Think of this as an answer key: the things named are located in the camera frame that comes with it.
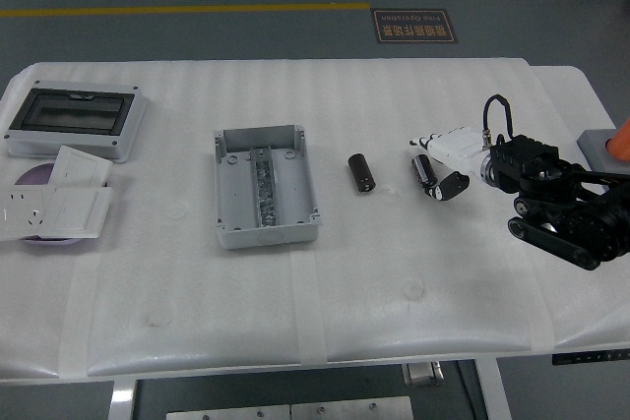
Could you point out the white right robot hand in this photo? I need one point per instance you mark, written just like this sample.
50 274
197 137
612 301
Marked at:
458 149

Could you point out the black cylindrical battery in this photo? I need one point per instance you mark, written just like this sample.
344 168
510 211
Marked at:
421 169
360 173

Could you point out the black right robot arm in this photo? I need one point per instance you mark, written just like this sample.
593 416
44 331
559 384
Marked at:
531 159

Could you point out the open grey junction box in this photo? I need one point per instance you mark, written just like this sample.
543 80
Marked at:
236 203

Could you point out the grey box with dark window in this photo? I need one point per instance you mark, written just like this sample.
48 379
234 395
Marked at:
69 135

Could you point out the brown floor sign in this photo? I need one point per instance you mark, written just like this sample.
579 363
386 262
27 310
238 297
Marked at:
414 26

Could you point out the white foam mat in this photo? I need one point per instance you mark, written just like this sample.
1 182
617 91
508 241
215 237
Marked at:
394 267

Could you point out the grey block base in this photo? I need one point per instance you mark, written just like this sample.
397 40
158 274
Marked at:
593 142

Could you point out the white table leg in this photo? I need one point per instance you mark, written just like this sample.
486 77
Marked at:
494 390
122 400

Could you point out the black table control panel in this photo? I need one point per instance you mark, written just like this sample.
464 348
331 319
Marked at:
590 357

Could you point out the purple round disc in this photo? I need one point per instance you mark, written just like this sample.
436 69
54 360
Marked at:
34 176

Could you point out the white socket panel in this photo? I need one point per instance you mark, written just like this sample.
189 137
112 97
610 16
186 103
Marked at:
19 213

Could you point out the metal rail inside box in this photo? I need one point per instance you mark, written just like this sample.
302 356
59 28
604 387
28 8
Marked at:
266 184

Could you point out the grey metal bracket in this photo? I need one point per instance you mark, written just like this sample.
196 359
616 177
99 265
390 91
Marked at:
423 375

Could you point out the grey metal base plate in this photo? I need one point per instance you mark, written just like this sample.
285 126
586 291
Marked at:
352 409
226 413

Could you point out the white switch panel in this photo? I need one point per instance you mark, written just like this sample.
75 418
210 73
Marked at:
79 166
74 211

